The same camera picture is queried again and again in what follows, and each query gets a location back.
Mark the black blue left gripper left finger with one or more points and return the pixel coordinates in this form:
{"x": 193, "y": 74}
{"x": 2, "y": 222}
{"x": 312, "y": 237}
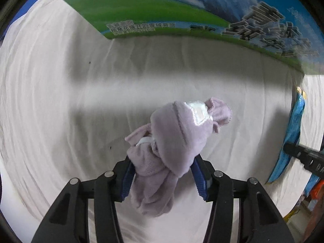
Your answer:
{"x": 67, "y": 218}

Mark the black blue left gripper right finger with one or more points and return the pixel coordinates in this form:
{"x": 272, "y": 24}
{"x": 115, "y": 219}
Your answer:
{"x": 259, "y": 220}

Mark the blue plastic packet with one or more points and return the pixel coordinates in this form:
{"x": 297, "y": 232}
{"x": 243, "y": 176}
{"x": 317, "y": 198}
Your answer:
{"x": 292, "y": 135}

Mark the lilac socks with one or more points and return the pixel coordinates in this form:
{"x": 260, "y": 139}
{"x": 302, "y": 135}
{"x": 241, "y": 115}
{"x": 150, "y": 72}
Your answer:
{"x": 163, "y": 150}

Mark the red snack packet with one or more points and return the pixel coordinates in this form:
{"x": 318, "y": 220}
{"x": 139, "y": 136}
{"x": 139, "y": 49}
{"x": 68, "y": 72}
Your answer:
{"x": 315, "y": 207}

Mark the beige table cloth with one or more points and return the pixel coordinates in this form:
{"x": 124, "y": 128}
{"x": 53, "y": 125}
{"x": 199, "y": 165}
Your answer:
{"x": 69, "y": 97}

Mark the open cardboard box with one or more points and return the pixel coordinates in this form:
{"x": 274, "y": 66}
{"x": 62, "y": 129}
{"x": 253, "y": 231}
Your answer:
{"x": 288, "y": 30}

